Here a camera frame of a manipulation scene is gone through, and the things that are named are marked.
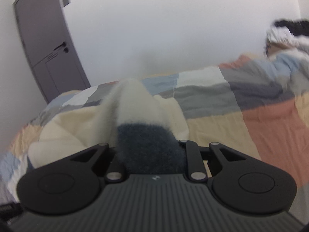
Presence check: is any cream and navy fleece garment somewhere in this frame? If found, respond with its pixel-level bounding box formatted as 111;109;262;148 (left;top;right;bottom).
28;79;189;174

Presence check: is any grey bedroom door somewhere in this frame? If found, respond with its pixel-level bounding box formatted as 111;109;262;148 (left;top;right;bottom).
14;0;90;103

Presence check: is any black and white clothes pile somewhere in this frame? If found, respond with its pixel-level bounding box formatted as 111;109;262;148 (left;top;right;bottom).
265;19;308;57

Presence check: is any black door handle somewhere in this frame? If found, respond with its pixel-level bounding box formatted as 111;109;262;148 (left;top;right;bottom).
54;41;69;53

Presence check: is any grey wall switch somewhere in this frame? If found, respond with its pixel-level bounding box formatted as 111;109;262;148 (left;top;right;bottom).
62;0;70;7

